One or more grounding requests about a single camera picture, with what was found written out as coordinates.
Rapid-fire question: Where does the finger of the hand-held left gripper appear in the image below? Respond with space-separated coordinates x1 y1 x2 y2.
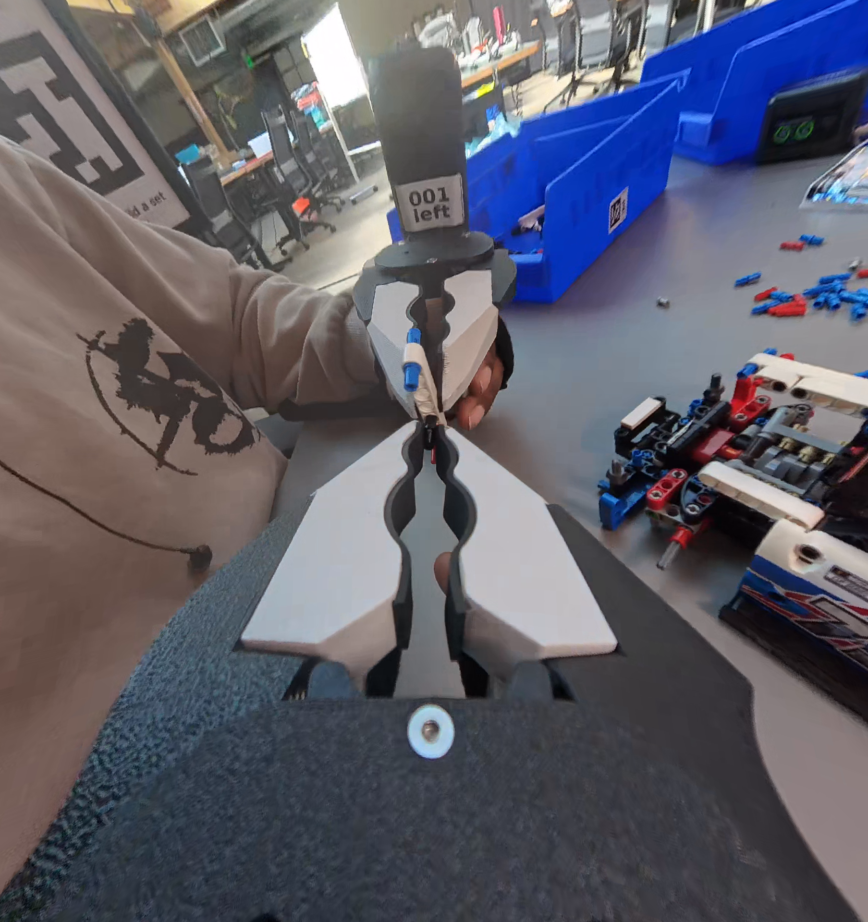
365 283 424 420
437 270 501 419

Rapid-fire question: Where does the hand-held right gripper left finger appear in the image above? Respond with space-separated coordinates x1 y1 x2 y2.
239 421 425 694

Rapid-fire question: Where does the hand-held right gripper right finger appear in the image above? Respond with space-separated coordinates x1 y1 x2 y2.
436 425 618 694

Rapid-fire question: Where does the white brick beam with pins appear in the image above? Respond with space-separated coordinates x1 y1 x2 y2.
401 326 451 433

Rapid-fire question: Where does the person's left forearm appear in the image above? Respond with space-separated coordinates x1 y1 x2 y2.
210 245 384 419

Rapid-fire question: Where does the grey desk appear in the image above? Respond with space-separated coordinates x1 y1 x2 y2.
271 155 868 922

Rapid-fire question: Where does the person's left hand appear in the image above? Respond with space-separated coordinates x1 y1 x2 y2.
450 354 508 432

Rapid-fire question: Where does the black office chair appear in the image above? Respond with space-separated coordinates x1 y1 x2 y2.
261 101 344 239
180 155 276 271

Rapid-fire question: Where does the blue storage bin white label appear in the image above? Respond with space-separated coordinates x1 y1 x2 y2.
387 68 694 303

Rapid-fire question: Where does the brick-built toy race car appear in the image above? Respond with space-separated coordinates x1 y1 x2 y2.
598 349 868 714

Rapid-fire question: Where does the blue plastic storage bin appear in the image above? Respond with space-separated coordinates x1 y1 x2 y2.
643 0 868 167

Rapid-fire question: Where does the framed marker poster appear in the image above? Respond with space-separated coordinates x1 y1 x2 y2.
0 0 190 231

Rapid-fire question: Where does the pile of blue red pins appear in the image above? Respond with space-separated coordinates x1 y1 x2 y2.
735 234 868 321

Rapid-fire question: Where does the black device with green lights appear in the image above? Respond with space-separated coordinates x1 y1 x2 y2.
754 66 868 165

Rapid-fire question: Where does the shiny printed booklet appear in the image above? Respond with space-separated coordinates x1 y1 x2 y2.
800 119 868 211

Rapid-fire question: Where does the black hoodie drawstring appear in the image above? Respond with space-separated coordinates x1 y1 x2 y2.
0 431 215 575

